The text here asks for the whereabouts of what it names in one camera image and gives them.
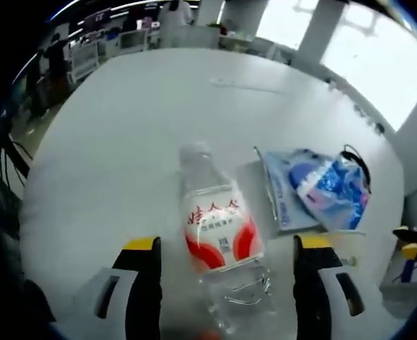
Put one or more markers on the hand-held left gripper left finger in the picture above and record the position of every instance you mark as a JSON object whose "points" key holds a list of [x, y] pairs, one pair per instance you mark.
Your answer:
{"points": [[141, 294]]}

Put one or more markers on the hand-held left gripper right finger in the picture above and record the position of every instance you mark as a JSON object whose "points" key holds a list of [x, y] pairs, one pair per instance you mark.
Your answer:
{"points": [[311, 297]]}

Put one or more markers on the blue pad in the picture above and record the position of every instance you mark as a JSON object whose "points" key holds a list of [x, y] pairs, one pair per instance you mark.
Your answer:
{"points": [[283, 198]]}

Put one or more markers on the clear water bottle red label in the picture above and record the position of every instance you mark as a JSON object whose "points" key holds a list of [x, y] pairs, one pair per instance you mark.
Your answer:
{"points": [[222, 226]]}

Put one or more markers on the group of small dark items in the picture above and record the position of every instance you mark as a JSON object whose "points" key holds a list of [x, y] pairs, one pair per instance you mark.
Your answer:
{"points": [[378, 127]]}

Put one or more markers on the white table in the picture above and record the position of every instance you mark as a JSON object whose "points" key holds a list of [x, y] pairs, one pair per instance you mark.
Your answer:
{"points": [[105, 159]]}

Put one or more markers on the large window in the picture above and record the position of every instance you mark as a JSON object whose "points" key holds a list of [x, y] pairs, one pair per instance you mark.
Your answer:
{"points": [[371, 71]]}

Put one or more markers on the narrow window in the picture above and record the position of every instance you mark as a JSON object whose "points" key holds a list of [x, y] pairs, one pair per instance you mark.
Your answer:
{"points": [[283, 21]]}

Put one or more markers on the white office desks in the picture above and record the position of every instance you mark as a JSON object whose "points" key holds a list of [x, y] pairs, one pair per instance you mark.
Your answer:
{"points": [[244, 44]]}

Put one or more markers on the computer monitor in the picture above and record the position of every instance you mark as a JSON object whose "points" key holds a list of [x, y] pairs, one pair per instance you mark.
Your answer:
{"points": [[148, 23], [98, 18]]}

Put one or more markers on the potted plant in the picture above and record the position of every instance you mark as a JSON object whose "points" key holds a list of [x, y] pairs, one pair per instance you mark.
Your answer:
{"points": [[222, 30]]}

